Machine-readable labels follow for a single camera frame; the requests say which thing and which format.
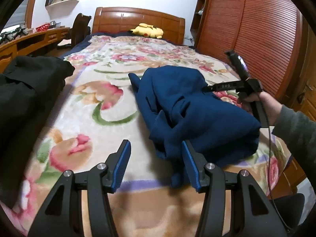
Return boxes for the person right hand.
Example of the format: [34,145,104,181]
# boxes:
[237,91,282,126]

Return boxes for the wooden desk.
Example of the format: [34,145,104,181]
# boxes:
[0,27,70,73]

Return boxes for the dark wooden chair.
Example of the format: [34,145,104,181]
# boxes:
[57,13,92,49]

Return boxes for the wooden bed headboard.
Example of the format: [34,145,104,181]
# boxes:
[92,7,185,45]

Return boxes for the black folded garment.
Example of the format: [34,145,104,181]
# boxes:
[1,56,74,208]

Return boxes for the red basket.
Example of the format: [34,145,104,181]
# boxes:
[35,23,50,32]

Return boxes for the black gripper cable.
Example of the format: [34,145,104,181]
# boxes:
[256,101,293,232]

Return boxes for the navy blue suit jacket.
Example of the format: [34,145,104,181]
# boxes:
[129,65,261,188]

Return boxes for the grey sleeved right forearm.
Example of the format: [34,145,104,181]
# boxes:
[273,106,316,188]

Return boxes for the floral bed blanket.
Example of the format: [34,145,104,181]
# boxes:
[0,35,292,237]

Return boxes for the yellow Pikachu plush toy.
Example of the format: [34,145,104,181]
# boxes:
[129,23,164,39]

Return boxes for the wooden louvered wardrobe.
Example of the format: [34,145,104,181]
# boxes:
[190,0,316,198]

